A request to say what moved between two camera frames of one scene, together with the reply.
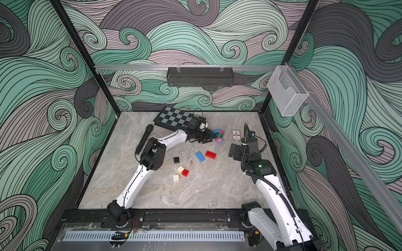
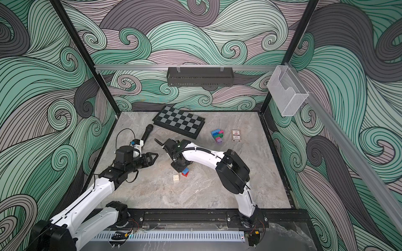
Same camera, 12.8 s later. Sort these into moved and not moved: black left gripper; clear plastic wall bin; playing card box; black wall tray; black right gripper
Moved: black right gripper; black left gripper
Not moved: clear plastic wall bin; playing card box; black wall tray
